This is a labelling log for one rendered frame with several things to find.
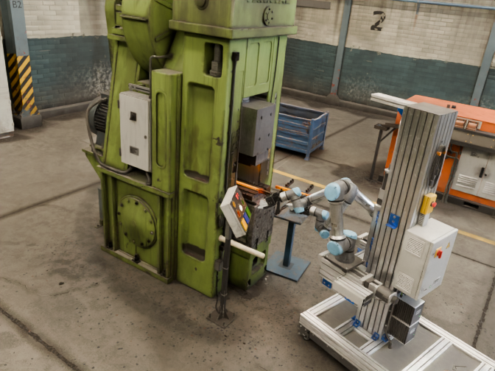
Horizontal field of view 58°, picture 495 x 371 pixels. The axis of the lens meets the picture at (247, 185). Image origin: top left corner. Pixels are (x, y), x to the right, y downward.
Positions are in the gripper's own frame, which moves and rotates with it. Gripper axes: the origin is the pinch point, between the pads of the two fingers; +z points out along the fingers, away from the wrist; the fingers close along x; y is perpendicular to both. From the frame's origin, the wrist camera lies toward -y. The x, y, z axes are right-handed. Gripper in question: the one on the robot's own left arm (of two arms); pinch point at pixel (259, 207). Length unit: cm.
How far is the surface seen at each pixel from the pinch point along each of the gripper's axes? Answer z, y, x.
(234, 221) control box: 13.5, 7.3, 27.0
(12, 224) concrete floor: 294, 47, -83
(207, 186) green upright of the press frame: 38.1, 26.8, -17.7
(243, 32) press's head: -41, 124, -20
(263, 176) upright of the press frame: 7, -2, -78
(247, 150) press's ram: -2, 39, -33
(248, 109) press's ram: -18, 70, -34
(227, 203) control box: 11.7, 22.5, 26.2
